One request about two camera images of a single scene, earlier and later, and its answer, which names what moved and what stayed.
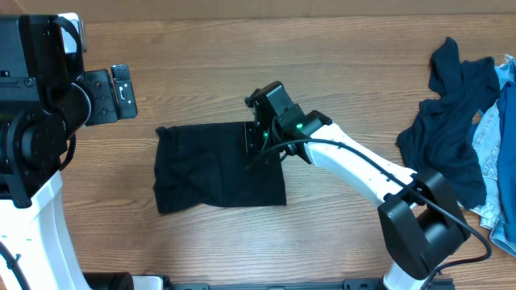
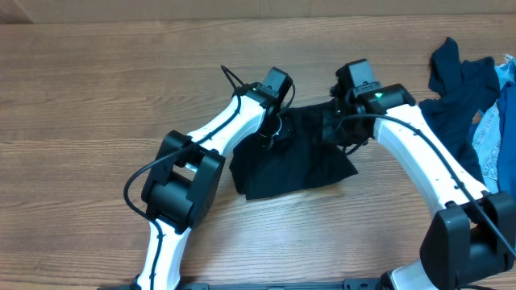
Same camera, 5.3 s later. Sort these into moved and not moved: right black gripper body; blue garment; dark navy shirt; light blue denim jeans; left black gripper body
Moved: left black gripper body; right black gripper body
Not moved: dark navy shirt; blue garment; light blue denim jeans
